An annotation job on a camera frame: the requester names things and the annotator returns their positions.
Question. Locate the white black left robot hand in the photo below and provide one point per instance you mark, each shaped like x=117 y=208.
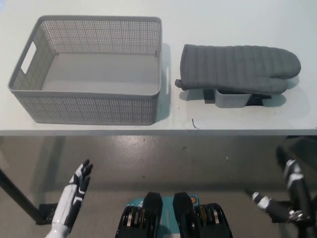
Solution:
x=71 y=196

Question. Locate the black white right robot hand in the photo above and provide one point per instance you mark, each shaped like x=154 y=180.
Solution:
x=297 y=188

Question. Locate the grey quilted oven glove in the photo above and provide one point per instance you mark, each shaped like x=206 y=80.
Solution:
x=230 y=64

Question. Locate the small grey perforated container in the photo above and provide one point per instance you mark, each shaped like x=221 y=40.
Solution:
x=230 y=101

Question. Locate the black table foot plate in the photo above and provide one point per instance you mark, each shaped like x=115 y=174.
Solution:
x=48 y=213

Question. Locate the black table leg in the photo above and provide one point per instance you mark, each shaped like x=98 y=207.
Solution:
x=19 y=193

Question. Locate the large grey perforated basket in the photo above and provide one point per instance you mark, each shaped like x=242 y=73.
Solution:
x=99 y=109

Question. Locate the black thread scrap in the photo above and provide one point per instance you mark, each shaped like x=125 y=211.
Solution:
x=194 y=124

